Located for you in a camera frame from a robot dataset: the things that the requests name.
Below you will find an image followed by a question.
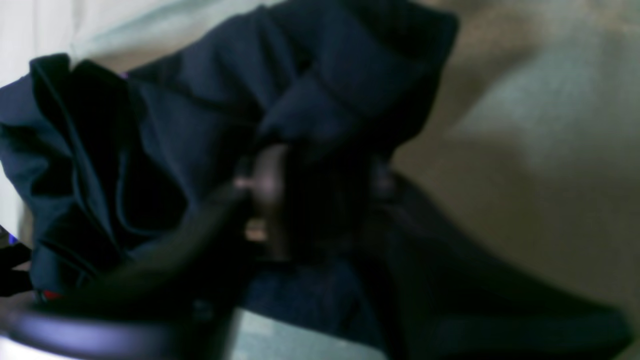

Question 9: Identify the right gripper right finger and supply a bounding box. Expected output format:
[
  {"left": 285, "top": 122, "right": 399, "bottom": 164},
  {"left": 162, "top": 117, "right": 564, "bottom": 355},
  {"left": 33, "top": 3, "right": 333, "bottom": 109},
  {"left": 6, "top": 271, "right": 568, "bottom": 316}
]
[{"left": 350, "top": 157, "right": 634, "bottom": 360}]

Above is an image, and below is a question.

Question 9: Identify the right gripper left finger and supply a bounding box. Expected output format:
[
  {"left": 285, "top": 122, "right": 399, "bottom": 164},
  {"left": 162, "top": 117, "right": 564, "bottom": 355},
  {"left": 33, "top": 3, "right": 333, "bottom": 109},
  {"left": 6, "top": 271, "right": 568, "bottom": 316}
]
[{"left": 1, "top": 144, "right": 292, "bottom": 360}]

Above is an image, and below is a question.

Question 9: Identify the black T-shirt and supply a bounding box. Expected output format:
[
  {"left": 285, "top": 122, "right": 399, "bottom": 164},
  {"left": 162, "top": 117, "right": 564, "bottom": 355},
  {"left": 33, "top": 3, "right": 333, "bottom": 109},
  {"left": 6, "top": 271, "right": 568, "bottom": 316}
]
[{"left": 1, "top": 0, "right": 458, "bottom": 351}]

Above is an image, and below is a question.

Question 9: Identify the light green table cloth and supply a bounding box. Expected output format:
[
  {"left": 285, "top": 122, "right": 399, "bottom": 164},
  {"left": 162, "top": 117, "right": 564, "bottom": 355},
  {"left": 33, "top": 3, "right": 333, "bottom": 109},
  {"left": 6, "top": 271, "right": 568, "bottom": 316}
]
[{"left": 0, "top": 0, "right": 640, "bottom": 360}]

